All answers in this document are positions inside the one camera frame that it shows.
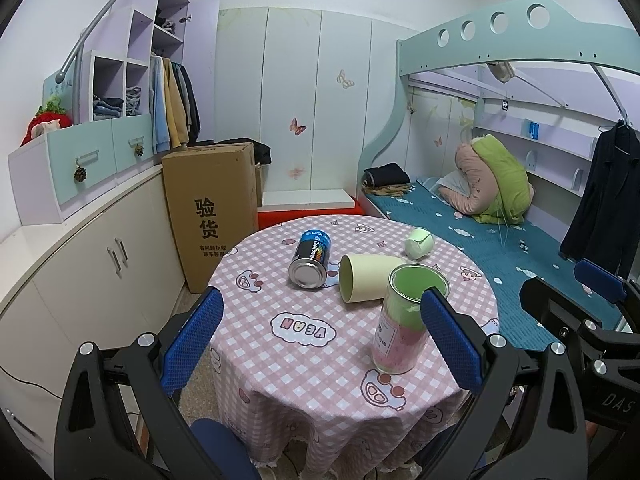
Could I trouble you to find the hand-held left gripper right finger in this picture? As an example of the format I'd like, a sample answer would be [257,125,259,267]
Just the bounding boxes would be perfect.
[420,287,592,480]

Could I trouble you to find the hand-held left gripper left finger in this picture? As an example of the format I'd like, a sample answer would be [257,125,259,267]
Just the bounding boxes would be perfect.
[54,286,225,480]

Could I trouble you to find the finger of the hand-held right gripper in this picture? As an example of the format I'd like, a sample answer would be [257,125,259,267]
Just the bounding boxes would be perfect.
[573,258,640,322]
[520,276,603,343]

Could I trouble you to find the cream cup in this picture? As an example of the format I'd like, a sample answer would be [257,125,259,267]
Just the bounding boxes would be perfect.
[339,253,407,305]

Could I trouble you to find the glass jar green pink lining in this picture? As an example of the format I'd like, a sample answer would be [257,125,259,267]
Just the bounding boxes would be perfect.
[371,264,451,375]

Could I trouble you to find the teal patterned bed sheet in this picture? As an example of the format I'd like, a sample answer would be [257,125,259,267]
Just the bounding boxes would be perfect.
[360,176,627,352]

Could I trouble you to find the dark hanging jacket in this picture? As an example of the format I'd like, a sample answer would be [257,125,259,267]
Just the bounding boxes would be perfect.
[560,119,640,276]

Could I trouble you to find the small pale green ball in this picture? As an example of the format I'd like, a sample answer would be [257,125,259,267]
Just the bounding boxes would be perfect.
[404,227,435,260]

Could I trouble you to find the blue chair seat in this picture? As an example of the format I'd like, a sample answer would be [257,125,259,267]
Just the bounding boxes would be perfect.
[190,417,262,480]

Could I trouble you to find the round table pink checked cloth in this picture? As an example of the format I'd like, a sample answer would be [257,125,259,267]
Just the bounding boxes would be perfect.
[205,215,501,470]

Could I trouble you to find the white low cabinet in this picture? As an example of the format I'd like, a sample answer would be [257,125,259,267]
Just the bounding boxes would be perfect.
[0,164,201,461]

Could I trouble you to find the tall cardboard box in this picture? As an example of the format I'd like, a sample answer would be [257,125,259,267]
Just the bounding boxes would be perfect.
[161,142,259,294]

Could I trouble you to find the green and pink quilt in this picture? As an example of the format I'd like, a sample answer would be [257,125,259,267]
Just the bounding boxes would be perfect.
[437,135,535,225]

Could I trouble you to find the blue metal can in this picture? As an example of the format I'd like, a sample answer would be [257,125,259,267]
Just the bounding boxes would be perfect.
[288,229,333,291]

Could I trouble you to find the grey pillow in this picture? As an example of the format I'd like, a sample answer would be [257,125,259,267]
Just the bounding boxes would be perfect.
[437,170,473,199]

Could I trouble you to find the folded tan cloth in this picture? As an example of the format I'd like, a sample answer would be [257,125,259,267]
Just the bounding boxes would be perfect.
[367,183,416,199]

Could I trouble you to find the folded dark clothes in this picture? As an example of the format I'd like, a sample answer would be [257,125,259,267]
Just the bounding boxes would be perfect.
[363,163,412,189]

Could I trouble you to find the white low step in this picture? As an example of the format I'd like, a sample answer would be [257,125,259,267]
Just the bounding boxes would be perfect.
[260,188,357,213]

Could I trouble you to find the dark cloth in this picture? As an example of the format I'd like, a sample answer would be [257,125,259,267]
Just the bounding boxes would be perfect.
[217,137,272,166]

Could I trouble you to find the teal drawer unit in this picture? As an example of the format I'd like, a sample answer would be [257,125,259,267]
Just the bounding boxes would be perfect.
[7,112,164,226]

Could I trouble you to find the yellow hanging garment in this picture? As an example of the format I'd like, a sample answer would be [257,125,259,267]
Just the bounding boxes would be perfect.
[162,57,191,151]

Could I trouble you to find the light blue hanging shirt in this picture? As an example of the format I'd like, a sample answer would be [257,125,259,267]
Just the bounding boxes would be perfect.
[150,55,173,153]

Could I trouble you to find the dark hanging garment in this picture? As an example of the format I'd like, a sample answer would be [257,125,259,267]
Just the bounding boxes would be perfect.
[177,62,202,143]

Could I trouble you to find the folded dark jeans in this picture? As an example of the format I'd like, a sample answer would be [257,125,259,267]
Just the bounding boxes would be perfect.
[92,95,124,121]

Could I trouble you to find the white wardrobe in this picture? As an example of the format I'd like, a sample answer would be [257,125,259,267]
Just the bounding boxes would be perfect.
[215,6,417,207]

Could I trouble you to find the red stuffed toy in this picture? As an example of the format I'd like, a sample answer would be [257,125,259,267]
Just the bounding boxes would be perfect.
[20,100,74,147]

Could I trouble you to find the lilac stepped shelf unit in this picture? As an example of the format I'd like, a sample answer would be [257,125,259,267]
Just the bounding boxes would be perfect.
[75,0,193,123]

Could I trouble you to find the grey metal handrail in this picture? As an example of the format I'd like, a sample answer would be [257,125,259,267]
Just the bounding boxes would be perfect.
[56,0,198,126]

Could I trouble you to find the lilac bed wall shelf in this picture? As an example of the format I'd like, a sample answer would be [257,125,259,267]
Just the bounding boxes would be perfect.
[472,110,601,197]

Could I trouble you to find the black cable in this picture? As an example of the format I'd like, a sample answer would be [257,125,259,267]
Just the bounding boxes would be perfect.
[0,364,67,402]

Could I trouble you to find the teal bunk bed frame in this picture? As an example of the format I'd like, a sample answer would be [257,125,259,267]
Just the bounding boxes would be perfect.
[356,0,640,221]

